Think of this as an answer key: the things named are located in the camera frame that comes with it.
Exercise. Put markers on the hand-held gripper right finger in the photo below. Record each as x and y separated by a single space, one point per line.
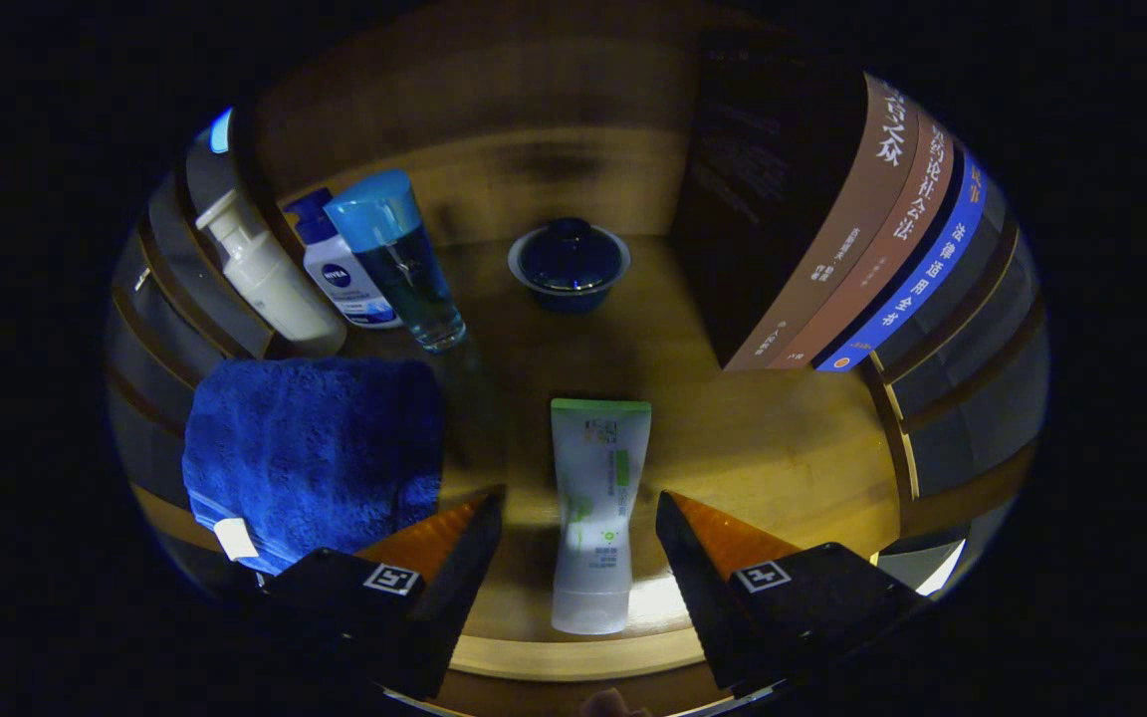
708 607

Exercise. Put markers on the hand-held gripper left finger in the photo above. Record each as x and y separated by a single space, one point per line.
454 607

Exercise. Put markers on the wooden drawer with black knob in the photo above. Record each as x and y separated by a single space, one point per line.
534 699

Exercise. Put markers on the white tube with green cap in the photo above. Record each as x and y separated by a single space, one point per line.
598 478

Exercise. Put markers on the wooden countertop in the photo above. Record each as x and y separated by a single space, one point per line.
733 438

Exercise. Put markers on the wooden cabinet with shelf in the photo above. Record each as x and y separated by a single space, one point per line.
534 100

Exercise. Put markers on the folded blue towel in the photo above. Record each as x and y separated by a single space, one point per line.
315 448

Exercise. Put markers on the clear teal bottle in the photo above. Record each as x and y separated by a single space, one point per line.
404 269

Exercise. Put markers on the white bottle with blue cap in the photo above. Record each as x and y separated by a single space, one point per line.
340 274

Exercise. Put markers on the dark blue lidded bowl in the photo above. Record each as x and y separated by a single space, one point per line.
570 264

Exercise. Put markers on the white pump bottle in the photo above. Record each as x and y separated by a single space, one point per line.
275 284

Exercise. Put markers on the blue book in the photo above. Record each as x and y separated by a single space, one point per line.
922 279

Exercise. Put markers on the dark brown book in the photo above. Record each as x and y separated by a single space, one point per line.
763 199

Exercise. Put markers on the reddish brown book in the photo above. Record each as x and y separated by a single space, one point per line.
892 239

